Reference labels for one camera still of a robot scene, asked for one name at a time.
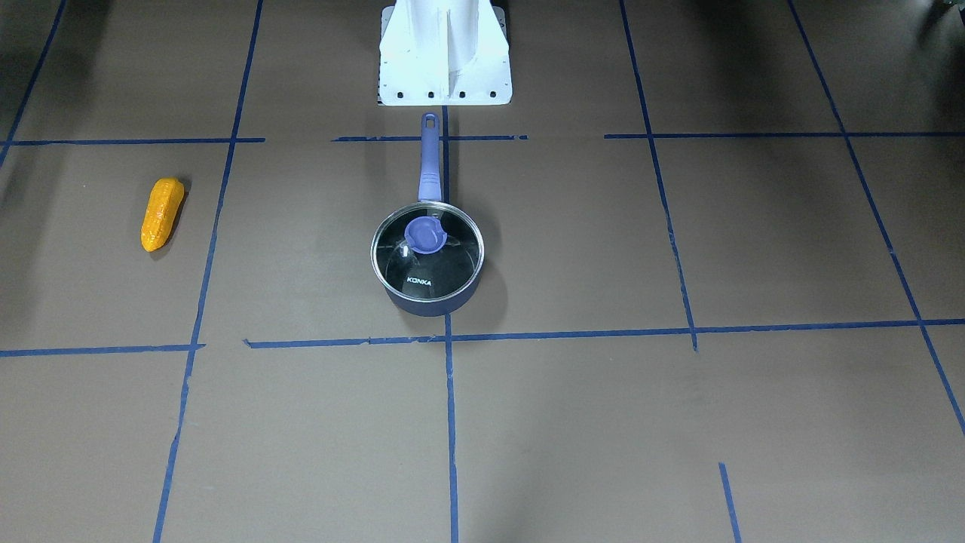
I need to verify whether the yellow toy corn cob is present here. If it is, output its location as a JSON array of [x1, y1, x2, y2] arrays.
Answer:
[[140, 178, 185, 252]]

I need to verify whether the glass pot lid blue knob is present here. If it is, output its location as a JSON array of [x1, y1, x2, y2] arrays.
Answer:
[[371, 201, 486, 305]]

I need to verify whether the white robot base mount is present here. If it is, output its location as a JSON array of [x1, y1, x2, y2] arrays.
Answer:
[[377, 1, 513, 107]]

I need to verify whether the dark blue saucepan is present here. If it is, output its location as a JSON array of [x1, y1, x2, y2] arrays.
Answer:
[[369, 112, 486, 318]]

